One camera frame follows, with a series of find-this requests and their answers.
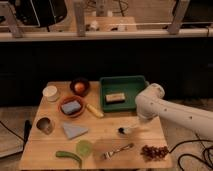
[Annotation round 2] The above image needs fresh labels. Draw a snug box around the metal cup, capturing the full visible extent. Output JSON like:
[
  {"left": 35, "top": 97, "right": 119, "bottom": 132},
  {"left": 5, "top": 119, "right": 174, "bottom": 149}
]
[{"left": 36, "top": 117, "right": 54, "bottom": 135}]

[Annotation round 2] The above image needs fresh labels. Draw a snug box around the blue sponge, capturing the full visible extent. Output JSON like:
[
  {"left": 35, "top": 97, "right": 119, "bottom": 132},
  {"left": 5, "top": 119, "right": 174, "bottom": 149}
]
[{"left": 61, "top": 101, "right": 81, "bottom": 115}]

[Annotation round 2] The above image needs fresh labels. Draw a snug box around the brown crumb pile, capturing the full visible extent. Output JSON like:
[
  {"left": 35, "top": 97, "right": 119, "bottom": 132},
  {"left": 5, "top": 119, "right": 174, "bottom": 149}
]
[{"left": 141, "top": 145, "right": 169, "bottom": 161}]

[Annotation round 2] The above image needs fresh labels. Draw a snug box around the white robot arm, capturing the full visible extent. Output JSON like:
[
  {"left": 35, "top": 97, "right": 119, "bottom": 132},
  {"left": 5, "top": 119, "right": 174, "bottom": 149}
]
[{"left": 135, "top": 83, "right": 213, "bottom": 140}]

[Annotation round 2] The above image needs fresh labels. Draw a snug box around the green plastic tray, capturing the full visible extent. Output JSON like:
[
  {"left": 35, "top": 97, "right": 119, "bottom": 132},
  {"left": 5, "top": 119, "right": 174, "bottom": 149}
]
[{"left": 99, "top": 75, "right": 147, "bottom": 112}]

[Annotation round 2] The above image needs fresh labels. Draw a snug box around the blue triangular cloth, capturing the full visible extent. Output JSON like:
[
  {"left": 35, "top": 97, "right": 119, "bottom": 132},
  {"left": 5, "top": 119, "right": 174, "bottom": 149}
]
[{"left": 62, "top": 123, "right": 88, "bottom": 139}]

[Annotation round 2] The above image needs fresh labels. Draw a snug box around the black floor cable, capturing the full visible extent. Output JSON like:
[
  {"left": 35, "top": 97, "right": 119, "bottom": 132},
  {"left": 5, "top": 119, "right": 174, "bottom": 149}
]
[{"left": 169, "top": 139, "right": 213, "bottom": 171}]

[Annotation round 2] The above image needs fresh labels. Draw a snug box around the tan sponge block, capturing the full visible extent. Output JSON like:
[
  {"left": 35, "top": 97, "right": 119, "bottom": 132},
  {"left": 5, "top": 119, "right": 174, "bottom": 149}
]
[{"left": 105, "top": 93, "right": 125, "bottom": 103}]

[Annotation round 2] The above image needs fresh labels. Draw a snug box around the green round lid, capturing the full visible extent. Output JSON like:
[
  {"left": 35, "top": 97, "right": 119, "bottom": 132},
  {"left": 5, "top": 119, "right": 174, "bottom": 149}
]
[{"left": 76, "top": 140, "right": 92, "bottom": 157}]

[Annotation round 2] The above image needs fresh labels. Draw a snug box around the orange egg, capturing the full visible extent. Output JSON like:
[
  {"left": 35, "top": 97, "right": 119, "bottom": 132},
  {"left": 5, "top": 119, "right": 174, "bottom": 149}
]
[{"left": 74, "top": 82, "right": 85, "bottom": 92}]

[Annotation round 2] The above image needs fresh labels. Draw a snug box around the black bristle dish brush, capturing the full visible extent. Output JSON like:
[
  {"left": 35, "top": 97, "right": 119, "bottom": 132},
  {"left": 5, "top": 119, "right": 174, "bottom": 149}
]
[{"left": 118, "top": 125, "right": 138, "bottom": 135}]

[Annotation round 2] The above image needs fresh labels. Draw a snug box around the white rail beam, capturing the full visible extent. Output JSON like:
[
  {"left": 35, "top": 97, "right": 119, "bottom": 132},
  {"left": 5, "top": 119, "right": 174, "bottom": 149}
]
[{"left": 0, "top": 28, "right": 213, "bottom": 42}]

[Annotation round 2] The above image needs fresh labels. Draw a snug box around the dark brown bowl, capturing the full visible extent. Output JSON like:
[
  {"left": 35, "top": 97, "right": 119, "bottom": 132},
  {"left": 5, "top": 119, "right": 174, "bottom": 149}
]
[{"left": 70, "top": 78, "right": 90, "bottom": 97}]

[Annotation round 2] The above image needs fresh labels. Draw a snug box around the silver fork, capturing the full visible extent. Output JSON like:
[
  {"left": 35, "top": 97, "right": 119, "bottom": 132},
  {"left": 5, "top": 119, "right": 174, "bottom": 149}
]
[{"left": 101, "top": 143, "right": 134, "bottom": 160}]

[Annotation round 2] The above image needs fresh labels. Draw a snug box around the white cup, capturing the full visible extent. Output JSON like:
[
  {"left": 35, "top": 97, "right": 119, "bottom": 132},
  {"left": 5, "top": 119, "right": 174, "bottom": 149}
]
[{"left": 42, "top": 85, "right": 59, "bottom": 102}]

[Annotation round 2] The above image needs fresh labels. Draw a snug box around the black bin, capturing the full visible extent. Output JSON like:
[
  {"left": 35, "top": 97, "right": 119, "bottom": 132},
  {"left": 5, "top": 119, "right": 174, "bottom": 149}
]
[{"left": 15, "top": 0, "right": 67, "bottom": 27}]

